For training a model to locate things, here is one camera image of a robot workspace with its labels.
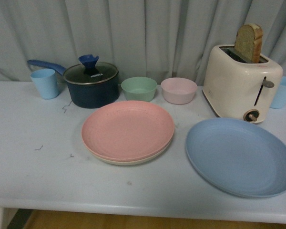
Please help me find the pink plate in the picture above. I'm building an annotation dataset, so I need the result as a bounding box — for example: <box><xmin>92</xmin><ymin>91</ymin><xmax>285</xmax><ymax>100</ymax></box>
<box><xmin>82</xmin><ymin>101</ymin><xmax>175</xmax><ymax>162</ymax></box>

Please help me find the blue plate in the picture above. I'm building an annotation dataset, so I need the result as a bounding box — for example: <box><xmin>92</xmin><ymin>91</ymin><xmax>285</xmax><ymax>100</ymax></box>
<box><xmin>185</xmin><ymin>118</ymin><xmax>286</xmax><ymax>198</ymax></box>

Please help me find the green bowl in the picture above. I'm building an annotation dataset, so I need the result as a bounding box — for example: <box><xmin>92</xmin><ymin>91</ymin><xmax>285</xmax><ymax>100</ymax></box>
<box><xmin>121</xmin><ymin>77</ymin><xmax>157</xmax><ymax>102</ymax></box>

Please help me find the pink bowl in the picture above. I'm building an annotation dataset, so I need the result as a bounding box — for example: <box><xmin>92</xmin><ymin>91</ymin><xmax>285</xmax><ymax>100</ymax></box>
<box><xmin>160</xmin><ymin>77</ymin><xmax>198</xmax><ymax>104</ymax></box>

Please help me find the dark blue saucepan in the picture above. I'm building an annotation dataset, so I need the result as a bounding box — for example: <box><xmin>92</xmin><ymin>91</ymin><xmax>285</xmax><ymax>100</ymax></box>
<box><xmin>27</xmin><ymin>60</ymin><xmax>119</xmax><ymax>109</ymax></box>

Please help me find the beige plate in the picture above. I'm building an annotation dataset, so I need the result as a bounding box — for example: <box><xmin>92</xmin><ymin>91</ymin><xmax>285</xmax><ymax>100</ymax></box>
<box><xmin>85</xmin><ymin>138</ymin><xmax>173</xmax><ymax>166</ymax></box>

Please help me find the glass pot lid blue knob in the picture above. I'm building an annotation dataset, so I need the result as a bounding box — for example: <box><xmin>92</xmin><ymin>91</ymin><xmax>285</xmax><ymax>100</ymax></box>
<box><xmin>63</xmin><ymin>54</ymin><xmax>118</xmax><ymax>85</ymax></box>

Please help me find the grey curtain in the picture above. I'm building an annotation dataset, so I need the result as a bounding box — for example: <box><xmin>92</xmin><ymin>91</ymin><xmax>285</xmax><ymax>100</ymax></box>
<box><xmin>0</xmin><ymin>0</ymin><xmax>286</xmax><ymax>84</ymax></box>

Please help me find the cream toaster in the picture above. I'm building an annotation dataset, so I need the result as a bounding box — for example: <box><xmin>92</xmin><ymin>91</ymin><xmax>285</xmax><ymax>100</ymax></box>
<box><xmin>203</xmin><ymin>45</ymin><xmax>283</xmax><ymax>124</ymax></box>

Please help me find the light blue cup left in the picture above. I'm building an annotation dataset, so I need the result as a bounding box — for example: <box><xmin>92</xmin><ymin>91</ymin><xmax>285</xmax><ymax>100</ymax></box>
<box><xmin>31</xmin><ymin>69</ymin><xmax>59</xmax><ymax>100</ymax></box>

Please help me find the light blue cup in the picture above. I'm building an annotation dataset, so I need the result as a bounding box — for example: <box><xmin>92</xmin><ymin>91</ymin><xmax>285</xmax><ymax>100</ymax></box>
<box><xmin>270</xmin><ymin>76</ymin><xmax>286</xmax><ymax>109</ymax></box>
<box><xmin>31</xmin><ymin>69</ymin><xmax>59</xmax><ymax>100</ymax></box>

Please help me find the bread slice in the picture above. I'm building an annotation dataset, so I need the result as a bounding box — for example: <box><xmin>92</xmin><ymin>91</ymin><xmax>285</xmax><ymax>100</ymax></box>
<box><xmin>235</xmin><ymin>23</ymin><xmax>263</xmax><ymax>63</ymax></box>

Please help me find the light blue cup right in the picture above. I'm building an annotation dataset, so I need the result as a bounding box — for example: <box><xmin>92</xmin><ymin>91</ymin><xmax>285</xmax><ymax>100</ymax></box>
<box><xmin>270</xmin><ymin>76</ymin><xmax>286</xmax><ymax>109</ymax></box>

